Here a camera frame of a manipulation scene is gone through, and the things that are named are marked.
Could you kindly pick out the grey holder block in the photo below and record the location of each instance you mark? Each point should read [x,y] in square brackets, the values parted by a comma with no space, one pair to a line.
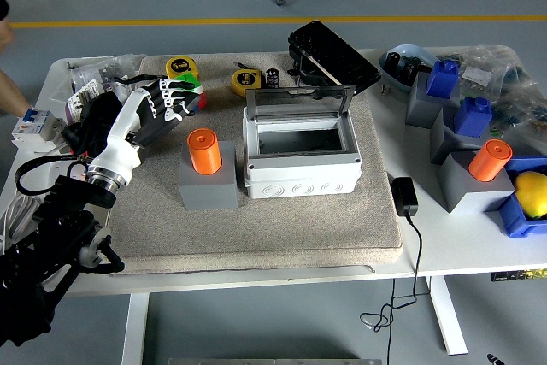
[423,110]
[470,196]
[442,145]

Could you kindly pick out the white blue circuit breaker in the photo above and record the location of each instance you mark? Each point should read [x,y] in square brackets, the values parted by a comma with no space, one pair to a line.
[32,125]

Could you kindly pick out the white table leg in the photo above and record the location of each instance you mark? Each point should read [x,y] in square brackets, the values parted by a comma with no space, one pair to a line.
[136,331]
[448,318]

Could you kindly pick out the orange cylinder battery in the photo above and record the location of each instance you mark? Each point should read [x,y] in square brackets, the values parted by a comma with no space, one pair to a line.
[489,162]
[204,153]

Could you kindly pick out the grey block with round hole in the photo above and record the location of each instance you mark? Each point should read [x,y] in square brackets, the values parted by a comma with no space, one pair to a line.
[209,193]

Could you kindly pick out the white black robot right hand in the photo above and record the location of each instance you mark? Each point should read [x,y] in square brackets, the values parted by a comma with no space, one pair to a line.
[492,360]

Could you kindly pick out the colourful puzzle cube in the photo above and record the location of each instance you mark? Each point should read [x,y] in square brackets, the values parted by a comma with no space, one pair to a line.
[190,81]

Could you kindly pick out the black power adapter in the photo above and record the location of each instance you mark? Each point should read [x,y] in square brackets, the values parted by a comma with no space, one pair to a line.
[404,196]

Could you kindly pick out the black cloth bundle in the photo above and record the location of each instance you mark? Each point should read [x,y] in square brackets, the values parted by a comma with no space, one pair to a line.
[96,117]

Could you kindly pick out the black plastic case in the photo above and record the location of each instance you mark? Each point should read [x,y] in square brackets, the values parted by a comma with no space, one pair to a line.
[337,61]

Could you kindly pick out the table height control panel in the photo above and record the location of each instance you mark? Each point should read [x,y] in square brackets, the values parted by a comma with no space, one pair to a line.
[519,275]

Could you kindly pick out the person's right forearm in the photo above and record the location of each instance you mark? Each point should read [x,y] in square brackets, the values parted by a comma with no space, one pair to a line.
[15,93]

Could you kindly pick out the grey junction box with lid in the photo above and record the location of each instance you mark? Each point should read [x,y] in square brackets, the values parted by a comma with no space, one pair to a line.
[299,181]

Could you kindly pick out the clear bags of electronic parts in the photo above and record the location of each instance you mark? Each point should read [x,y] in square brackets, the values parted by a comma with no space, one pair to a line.
[504,70]

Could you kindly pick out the blue bottle-shaped block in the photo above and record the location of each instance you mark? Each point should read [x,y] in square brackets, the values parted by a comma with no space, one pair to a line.
[472,117]
[442,79]

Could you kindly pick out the black capacitor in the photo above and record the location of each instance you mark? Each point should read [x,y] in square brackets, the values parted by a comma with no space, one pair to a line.
[272,78]

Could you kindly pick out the purple white package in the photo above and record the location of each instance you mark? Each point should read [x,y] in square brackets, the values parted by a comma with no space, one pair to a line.
[79,102]

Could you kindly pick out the light blue tray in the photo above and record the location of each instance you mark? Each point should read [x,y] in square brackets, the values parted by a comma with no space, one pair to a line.
[416,55]

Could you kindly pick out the blue plastic bin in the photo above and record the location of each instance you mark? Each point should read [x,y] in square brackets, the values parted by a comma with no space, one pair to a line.
[517,219]

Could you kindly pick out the yellow tape measure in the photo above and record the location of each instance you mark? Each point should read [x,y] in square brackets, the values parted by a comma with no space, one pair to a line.
[181,66]
[245,82]

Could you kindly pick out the grey-brown mat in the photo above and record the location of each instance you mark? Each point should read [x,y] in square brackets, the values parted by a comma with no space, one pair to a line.
[278,232]

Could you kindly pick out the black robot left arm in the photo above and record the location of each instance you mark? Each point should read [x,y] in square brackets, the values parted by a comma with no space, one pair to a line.
[60,219]

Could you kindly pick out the yellow lemon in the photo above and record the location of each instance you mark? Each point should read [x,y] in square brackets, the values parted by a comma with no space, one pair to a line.
[532,194]

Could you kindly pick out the person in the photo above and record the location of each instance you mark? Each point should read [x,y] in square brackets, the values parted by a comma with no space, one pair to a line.
[13,91]

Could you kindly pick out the black component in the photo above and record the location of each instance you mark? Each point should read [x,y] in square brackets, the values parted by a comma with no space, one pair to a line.
[409,71]
[393,60]

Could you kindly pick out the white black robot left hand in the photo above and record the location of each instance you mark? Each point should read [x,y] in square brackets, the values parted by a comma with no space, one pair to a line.
[124,143]

